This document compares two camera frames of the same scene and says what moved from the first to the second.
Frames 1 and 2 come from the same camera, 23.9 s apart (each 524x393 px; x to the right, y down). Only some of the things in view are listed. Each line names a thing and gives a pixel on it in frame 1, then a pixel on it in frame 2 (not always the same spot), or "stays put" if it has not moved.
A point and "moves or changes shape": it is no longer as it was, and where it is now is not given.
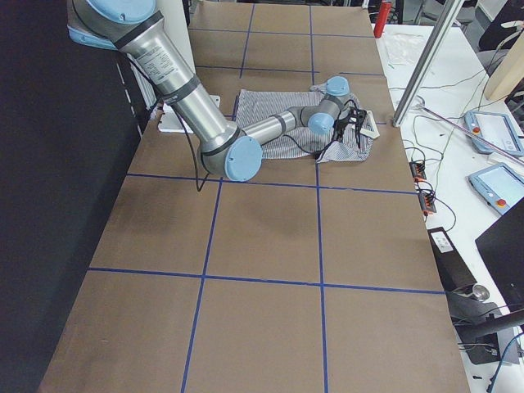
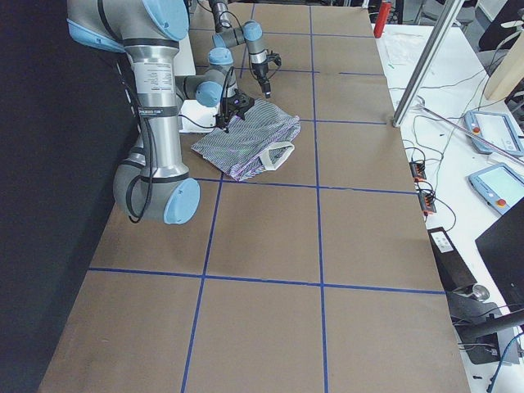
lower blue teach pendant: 499,186 stays put
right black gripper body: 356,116 to 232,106
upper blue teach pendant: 495,128 stays put
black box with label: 454,271 stays put
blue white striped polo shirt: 254,104 moves or changes shape
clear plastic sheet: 400,47 stays put
